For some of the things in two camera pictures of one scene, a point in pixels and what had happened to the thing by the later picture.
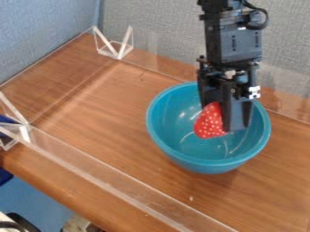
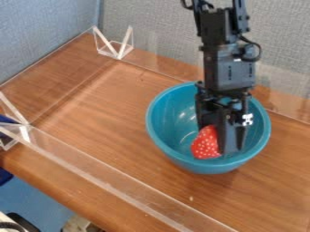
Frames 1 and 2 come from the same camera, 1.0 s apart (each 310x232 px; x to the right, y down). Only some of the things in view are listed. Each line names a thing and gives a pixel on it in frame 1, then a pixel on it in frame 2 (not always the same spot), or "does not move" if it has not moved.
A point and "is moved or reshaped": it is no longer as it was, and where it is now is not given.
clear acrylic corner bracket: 110,48 does not move
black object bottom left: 20,223 does not move
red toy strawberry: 209,123 is moved or reshaped
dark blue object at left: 6,139 does not move
